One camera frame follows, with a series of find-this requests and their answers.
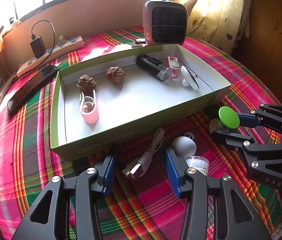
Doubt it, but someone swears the green white suction knob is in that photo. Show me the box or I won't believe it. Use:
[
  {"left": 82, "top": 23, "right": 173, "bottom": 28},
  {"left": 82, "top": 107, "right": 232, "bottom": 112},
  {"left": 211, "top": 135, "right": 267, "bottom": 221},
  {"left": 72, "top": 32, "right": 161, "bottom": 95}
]
[{"left": 209, "top": 106, "right": 240, "bottom": 133}]

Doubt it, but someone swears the white ribbed bottle cap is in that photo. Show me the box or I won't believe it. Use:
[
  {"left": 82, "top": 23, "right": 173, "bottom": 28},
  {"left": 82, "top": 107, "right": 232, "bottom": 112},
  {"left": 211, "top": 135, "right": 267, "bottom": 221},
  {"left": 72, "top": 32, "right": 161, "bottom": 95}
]
[{"left": 185, "top": 155, "right": 209, "bottom": 176}]

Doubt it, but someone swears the grey white ball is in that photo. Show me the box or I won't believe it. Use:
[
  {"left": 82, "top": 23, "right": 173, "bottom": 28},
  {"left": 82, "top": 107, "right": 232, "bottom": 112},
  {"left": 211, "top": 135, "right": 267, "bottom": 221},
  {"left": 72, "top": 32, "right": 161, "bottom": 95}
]
[{"left": 172, "top": 132, "right": 197, "bottom": 159}]

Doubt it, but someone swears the white usb cable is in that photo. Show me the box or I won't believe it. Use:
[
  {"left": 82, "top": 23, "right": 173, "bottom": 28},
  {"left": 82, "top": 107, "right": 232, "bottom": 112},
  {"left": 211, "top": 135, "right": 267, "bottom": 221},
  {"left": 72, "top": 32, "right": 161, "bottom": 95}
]
[{"left": 121, "top": 127, "right": 166, "bottom": 180}]

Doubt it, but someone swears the pink nail clipper case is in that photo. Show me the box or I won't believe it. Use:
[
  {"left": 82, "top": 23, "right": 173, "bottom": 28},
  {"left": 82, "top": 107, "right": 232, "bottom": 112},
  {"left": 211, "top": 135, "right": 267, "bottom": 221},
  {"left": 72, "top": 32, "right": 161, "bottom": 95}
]
[{"left": 168, "top": 56, "right": 181, "bottom": 78}]

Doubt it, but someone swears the black clear flashlight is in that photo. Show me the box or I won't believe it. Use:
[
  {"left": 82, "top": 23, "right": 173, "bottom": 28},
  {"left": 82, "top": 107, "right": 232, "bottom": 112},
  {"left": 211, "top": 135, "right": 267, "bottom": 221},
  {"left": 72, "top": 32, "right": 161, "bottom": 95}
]
[{"left": 136, "top": 54, "right": 173, "bottom": 81}]

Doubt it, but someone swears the brown walnut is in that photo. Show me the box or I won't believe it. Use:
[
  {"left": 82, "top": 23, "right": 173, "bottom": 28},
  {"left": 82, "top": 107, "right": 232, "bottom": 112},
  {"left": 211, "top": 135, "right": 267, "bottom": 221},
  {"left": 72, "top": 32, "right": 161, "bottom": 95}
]
[
  {"left": 77, "top": 75, "right": 97, "bottom": 94},
  {"left": 106, "top": 67, "right": 125, "bottom": 83}
]

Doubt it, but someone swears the cream heart curtain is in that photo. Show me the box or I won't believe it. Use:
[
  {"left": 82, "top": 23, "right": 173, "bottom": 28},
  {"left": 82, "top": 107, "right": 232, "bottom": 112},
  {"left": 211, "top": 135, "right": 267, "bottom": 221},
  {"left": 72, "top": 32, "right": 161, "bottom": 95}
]
[{"left": 170, "top": 0, "right": 251, "bottom": 55}]

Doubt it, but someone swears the green white cardboard box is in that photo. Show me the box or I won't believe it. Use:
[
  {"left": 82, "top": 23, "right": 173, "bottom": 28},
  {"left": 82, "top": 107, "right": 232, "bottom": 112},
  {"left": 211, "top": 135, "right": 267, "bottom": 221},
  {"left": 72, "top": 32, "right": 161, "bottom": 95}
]
[{"left": 50, "top": 44, "right": 230, "bottom": 161}]

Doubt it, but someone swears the pink black mini heater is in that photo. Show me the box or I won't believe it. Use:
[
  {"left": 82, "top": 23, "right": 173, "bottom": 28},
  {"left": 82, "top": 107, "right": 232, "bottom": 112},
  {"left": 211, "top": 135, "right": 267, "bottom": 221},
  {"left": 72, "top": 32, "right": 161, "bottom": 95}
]
[{"left": 143, "top": 0, "right": 188, "bottom": 45}]

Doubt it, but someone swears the small usb plug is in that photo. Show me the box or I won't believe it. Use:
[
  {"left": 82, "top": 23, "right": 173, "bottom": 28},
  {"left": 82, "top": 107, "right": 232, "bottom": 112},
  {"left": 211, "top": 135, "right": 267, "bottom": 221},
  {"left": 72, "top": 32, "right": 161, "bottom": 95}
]
[{"left": 134, "top": 38, "right": 146, "bottom": 45}]

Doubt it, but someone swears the black smartphone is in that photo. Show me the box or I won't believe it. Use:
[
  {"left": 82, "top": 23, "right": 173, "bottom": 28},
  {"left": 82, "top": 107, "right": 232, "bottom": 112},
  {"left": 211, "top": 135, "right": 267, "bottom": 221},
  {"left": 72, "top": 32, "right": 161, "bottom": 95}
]
[{"left": 7, "top": 64, "right": 59, "bottom": 115}]

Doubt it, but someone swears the white power strip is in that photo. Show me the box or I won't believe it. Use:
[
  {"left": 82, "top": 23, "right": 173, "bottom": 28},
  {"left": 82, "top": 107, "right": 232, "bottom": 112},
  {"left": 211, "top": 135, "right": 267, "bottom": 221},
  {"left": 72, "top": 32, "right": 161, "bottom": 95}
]
[{"left": 16, "top": 36, "right": 84, "bottom": 77}]

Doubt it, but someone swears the white plug adapter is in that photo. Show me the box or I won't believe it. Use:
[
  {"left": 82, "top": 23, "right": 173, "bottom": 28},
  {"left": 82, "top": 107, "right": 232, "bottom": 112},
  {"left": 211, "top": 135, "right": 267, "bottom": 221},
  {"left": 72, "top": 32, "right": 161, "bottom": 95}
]
[{"left": 58, "top": 35, "right": 69, "bottom": 46}]

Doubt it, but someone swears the black charger with cable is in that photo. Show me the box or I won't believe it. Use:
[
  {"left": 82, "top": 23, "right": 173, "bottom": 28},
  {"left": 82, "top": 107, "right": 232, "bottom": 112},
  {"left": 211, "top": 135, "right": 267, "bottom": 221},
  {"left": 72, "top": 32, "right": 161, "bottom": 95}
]
[{"left": 30, "top": 20, "right": 56, "bottom": 67}]

